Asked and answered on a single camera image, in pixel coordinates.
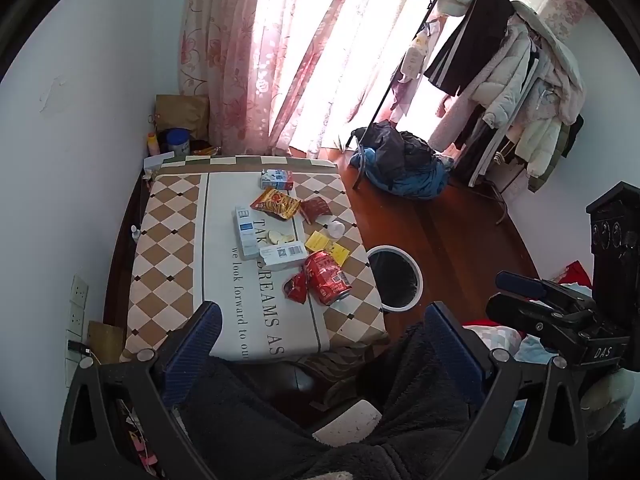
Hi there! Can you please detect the yellow cigarette box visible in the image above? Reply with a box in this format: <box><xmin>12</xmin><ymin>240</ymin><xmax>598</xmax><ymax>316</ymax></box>
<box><xmin>305</xmin><ymin>231</ymin><xmax>350</xmax><ymax>266</ymax></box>

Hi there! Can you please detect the checkered brown white tablecloth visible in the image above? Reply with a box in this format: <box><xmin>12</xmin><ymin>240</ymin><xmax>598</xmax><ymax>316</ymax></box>
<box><xmin>122</xmin><ymin>156</ymin><xmax>386</xmax><ymax>361</ymax></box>

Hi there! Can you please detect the blue clothes pile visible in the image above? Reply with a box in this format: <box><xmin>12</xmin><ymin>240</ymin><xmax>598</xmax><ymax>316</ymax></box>
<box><xmin>347</xmin><ymin>120</ymin><xmax>449</xmax><ymax>200</ymax></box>

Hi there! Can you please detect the small red wrapper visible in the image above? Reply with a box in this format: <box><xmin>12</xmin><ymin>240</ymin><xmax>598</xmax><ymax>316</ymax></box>
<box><xmin>283</xmin><ymin>271</ymin><xmax>308</xmax><ymax>304</ymax></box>

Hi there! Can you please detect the red blanket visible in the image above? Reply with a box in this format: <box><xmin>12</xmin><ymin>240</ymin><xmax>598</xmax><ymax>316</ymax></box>
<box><xmin>551</xmin><ymin>260</ymin><xmax>592</xmax><ymax>288</ymax></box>

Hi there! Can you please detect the yellow fruit peel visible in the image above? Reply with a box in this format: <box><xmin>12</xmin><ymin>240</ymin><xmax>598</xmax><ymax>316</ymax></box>
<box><xmin>267</xmin><ymin>230</ymin><xmax>296</xmax><ymax>245</ymax></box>

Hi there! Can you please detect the pink hanging towel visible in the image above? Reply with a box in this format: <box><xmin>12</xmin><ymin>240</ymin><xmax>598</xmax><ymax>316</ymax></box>
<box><xmin>427</xmin><ymin>93</ymin><xmax>476</xmax><ymax>152</ymax></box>

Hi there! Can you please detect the crushed red soda can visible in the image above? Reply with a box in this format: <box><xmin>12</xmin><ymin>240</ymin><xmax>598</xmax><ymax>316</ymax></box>
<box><xmin>304</xmin><ymin>252</ymin><xmax>352</xmax><ymax>306</ymax></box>

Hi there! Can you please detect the black clothes rack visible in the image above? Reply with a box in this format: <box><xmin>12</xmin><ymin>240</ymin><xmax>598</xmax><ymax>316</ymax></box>
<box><xmin>351</xmin><ymin>0</ymin><xmax>511</xmax><ymax>226</ymax></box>

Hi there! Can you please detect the white barcode carton box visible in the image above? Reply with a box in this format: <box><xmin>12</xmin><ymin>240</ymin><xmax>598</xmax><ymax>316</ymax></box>
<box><xmin>259</xmin><ymin>240</ymin><xmax>308</xmax><ymax>271</ymax></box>

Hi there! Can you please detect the white plastic cup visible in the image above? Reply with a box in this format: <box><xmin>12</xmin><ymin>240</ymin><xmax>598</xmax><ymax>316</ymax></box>
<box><xmin>326</xmin><ymin>220</ymin><xmax>346</xmax><ymax>240</ymax></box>

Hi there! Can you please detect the wall power socket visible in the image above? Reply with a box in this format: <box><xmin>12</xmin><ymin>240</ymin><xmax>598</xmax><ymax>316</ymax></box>
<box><xmin>64</xmin><ymin>275</ymin><xmax>89</xmax><ymax>387</ymax></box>

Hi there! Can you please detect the checkered pink pillow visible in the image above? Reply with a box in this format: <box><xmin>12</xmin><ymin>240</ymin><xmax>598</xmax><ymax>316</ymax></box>
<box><xmin>465</xmin><ymin>325</ymin><xmax>523</xmax><ymax>356</ymax></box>

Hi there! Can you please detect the blue orange milk carton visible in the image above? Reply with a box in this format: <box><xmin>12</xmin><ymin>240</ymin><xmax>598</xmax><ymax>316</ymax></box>
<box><xmin>259</xmin><ymin>169</ymin><xmax>294</xmax><ymax>191</ymax></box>

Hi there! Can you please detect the blue lid jar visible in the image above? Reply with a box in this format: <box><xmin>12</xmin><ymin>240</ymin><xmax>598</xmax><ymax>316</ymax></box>
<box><xmin>166</xmin><ymin>128</ymin><xmax>191</xmax><ymax>156</ymax></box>

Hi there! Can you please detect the pink floral curtain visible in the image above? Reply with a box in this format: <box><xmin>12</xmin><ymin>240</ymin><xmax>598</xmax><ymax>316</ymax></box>
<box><xmin>179</xmin><ymin>0</ymin><xmax>387</xmax><ymax>155</ymax></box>

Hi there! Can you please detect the blue white long box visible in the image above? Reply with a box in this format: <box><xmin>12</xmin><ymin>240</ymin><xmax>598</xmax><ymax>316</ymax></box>
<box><xmin>234</xmin><ymin>206</ymin><xmax>259</xmax><ymax>260</ymax></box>

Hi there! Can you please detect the orange red snack bag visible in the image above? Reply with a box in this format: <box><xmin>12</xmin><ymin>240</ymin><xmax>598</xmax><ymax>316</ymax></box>
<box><xmin>250</xmin><ymin>188</ymin><xmax>302</xmax><ymax>221</ymax></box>

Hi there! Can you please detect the black hanging garment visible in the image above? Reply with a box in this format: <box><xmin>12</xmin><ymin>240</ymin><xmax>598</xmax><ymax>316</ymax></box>
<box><xmin>423</xmin><ymin>0</ymin><xmax>514</xmax><ymax>96</ymax></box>

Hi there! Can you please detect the orange bottle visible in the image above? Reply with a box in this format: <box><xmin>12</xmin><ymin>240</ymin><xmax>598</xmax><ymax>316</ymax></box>
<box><xmin>146</xmin><ymin>132</ymin><xmax>160</xmax><ymax>156</ymax></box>

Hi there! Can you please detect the white puffer jacket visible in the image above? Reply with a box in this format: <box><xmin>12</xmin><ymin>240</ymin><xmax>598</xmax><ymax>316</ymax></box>
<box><xmin>449</xmin><ymin>0</ymin><xmax>586</xmax><ymax>186</ymax></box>

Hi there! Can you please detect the white round trash bin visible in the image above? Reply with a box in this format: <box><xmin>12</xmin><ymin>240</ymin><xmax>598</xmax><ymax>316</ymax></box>
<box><xmin>367</xmin><ymin>245</ymin><xmax>424</xmax><ymax>313</ymax></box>

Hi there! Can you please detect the dark red snack wrapper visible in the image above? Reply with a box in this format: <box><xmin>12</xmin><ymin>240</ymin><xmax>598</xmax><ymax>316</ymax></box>
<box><xmin>299</xmin><ymin>196</ymin><xmax>332</xmax><ymax>224</ymax></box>

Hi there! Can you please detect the black fuzzy trouser leg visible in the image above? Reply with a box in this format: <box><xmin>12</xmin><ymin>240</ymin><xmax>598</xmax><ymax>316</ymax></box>
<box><xmin>180</xmin><ymin>323</ymin><xmax>471</xmax><ymax>479</ymax></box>

